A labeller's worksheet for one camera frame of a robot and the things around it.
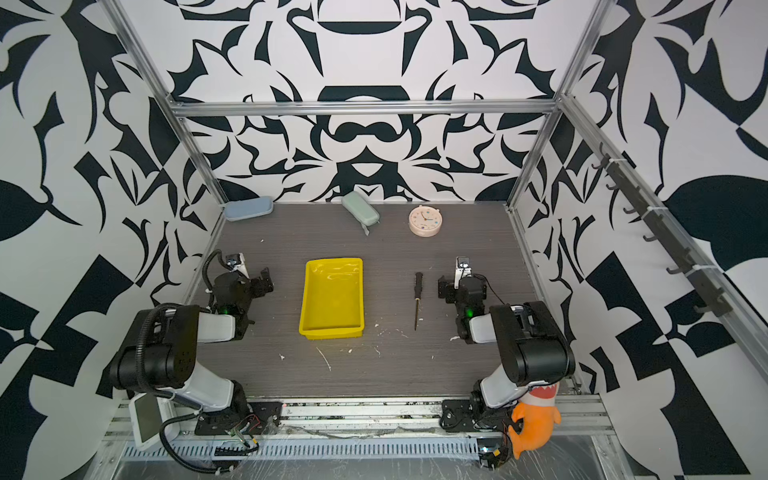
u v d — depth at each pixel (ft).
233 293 2.45
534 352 1.48
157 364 1.46
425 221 3.66
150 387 1.44
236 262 2.67
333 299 3.02
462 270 2.67
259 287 2.79
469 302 2.40
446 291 2.87
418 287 3.16
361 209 3.76
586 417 2.49
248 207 3.85
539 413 2.30
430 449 2.34
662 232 1.80
